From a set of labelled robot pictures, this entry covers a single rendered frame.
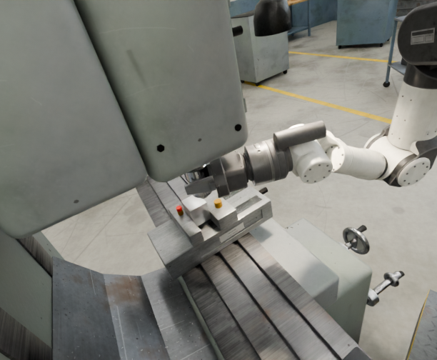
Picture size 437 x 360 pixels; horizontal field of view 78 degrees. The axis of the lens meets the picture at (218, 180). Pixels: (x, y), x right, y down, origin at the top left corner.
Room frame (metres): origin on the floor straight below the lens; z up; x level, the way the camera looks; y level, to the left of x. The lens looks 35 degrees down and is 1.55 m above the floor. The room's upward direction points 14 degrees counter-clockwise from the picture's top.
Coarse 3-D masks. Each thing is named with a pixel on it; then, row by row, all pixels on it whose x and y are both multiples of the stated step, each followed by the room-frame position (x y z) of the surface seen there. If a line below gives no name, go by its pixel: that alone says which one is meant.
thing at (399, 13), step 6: (402, 0) 7.13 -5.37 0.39; (408, 0) 7.00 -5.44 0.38; (414, 0) 6.88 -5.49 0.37; (420, 0) 6.76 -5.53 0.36; (426, 0) 6.62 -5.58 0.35; (432, 0) 6.51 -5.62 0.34; (402, 6) 7.13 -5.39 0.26; (408, 6) 6.98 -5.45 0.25; (414, 6) 6.85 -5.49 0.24; (396, 12) 7.24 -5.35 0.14; (402, 12) 7.10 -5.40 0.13; (408, 12) 6.96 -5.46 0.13
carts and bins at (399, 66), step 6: (396, 18) 3.38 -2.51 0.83; (402, 18) 3.31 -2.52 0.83; (396, 24) 3.39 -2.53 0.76; (390, 48) 3.42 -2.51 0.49; (390, 54) 3.40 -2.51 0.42; (390, 60) 3.39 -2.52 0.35; (402, 60) 3.26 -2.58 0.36; (390, 66) 3.33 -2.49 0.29; (396, 66) 3.23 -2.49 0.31; (402, 66) 3.18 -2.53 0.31; (402, 72) 3.01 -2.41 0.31; (384, 84) 3.40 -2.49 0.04
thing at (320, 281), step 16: (272, 224) 0.65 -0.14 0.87; (272, 240) 0.58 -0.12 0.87; (288, 240) 0.57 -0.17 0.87; (288, 256) 0.51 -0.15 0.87; (304, 256) 0.49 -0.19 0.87; (288, 272) 0.46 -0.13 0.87; (304, 272) 0.44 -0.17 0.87; (320, 272) 0.43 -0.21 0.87; (304, 288) 0.40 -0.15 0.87; (320, 288) 0.39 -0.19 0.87; (336, 288) 0.40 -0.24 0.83; (192, 304) 0.43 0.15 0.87; (320, 304) 0.38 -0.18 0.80; (208, 336) 0.34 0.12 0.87
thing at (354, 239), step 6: (348, 228) 0.69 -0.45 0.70; (354, 228) 0.68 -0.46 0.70; (360, 228) 0.67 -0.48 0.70; (366, 228) 0.67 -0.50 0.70; (348, 234) 0.69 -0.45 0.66; (354, 234) 0.67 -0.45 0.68; (360, 234) 0.65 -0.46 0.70; (348, 240) 0.69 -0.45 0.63; (354, 240) 0.66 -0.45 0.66; (360, 240) 0.65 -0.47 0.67; (366, 240) 0.63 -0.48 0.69; (348, 246) 0.64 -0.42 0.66; (354, 246) 0.66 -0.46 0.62; (360, 246) 0.64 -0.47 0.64; (366, 246) 0.61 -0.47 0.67; (360, 252) 0.63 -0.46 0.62; (366, 252) 0.61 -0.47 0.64
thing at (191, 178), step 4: (204, 172) 0.46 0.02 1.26; (208, 172) 0.47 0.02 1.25; (188, 176) 0.46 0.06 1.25; (192, 176) 0.46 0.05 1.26; (196, 176) 0.45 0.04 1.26; (200, 176) 0.46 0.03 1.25; (204, 176) 0.46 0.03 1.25; (188, 180) 0.47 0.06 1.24; (192, 180) 0.46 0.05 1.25; (196, 180) 0.46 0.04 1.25; (204, 192) 0.46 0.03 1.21; (208, 192) 0.46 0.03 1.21; (196, 196) 0.46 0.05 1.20; (200, 196) 0.46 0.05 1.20; (204, 196) 0.46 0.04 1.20
